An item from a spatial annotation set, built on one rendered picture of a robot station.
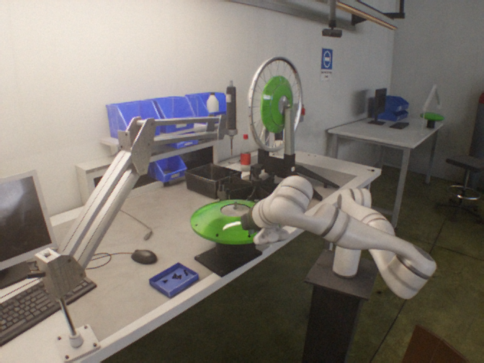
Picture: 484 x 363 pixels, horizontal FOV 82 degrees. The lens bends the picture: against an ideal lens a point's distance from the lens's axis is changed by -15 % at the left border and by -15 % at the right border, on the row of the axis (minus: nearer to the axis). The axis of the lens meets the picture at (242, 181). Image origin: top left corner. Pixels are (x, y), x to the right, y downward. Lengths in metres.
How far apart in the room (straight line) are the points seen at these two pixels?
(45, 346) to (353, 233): 0.82
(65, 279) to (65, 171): 0.98
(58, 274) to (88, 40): 1.21
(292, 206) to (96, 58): 1.33
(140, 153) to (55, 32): 0.96
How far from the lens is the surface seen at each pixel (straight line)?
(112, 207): 0.85
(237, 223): 1.04
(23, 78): 1.62
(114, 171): 0.84
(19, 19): 1.64
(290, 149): 1.75
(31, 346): 1.00
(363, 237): 0.69
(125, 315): 0.99
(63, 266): 0.78
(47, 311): 1.07
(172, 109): 1.95
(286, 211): 0.64
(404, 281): 0.75
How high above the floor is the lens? 1.57
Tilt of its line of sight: 20 degrees down
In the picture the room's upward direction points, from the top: straight up
